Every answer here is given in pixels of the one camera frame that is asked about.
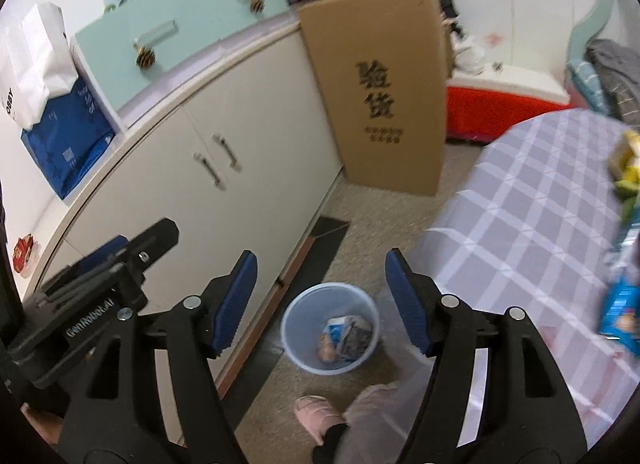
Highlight white orange plastic bag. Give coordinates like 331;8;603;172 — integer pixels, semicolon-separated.
318;315;373;363

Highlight light blue trash bin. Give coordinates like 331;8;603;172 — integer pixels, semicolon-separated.
280;282;381;376

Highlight blue snack packet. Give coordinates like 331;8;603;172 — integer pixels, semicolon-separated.
598;227;640;343

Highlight blue paper bag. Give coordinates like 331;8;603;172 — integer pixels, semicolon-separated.
21;77;115;199

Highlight grey checked bed sheet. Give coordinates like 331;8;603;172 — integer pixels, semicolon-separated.
409;109;639;442

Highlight pink slipper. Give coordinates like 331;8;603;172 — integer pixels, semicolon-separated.
294;395;347;444

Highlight beige two-door cabinet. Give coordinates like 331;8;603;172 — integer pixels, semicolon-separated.
30;28;341;388

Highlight white paper bag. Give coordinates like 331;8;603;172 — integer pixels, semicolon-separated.
1;2;78;130

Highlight mint green drawer unit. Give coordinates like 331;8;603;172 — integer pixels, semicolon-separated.
75;0;288;110

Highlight red bed base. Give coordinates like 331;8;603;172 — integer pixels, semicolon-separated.
447;86;570;143

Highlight white clothes pile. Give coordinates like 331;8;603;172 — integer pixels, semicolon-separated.
438;0;485;76

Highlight folded grey blanket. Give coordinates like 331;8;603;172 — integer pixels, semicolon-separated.
587;39;640;131

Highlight tall brown cardboard box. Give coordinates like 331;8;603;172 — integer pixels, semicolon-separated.
298;0;448;196

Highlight left metal cabinet handle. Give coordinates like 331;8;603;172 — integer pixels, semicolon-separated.
193;152;226;191

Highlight metal cabinet handle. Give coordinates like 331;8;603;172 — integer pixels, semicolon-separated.
212;133;242;171
193;152;226;191

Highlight right metal cabinet handle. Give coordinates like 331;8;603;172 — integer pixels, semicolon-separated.
212;133;242;171

